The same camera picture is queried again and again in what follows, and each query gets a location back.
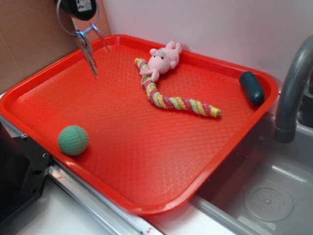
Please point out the multicolour twisted rope toy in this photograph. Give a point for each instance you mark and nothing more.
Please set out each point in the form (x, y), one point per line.
(176, 103)

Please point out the green textured ball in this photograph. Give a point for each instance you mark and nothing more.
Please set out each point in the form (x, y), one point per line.
(73, 140)

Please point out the dark teal capsule object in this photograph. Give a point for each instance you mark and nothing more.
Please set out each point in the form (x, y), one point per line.
(252, 88)

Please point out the silver metal rail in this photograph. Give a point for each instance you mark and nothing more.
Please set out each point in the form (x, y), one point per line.
(68, 206)

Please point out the grey plastic faucet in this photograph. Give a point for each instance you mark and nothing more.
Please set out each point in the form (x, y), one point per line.
(296, 98)

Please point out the grey plastic sink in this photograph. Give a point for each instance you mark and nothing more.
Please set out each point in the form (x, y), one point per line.
(263, 187)

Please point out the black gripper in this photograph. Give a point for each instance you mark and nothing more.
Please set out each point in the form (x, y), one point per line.
(83, 10)

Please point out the red plastic tray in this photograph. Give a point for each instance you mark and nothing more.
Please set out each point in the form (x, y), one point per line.
(146, 159)

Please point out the silver keys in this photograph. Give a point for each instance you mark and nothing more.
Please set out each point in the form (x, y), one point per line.
(83, 42)

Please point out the pink plush toy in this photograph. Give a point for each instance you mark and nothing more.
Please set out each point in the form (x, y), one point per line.
(162, 60)

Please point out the black metal bracket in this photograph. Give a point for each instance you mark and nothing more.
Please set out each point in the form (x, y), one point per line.
(24, 165)

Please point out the brown cardboard panel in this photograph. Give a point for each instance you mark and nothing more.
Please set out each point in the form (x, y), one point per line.
(33, 35)

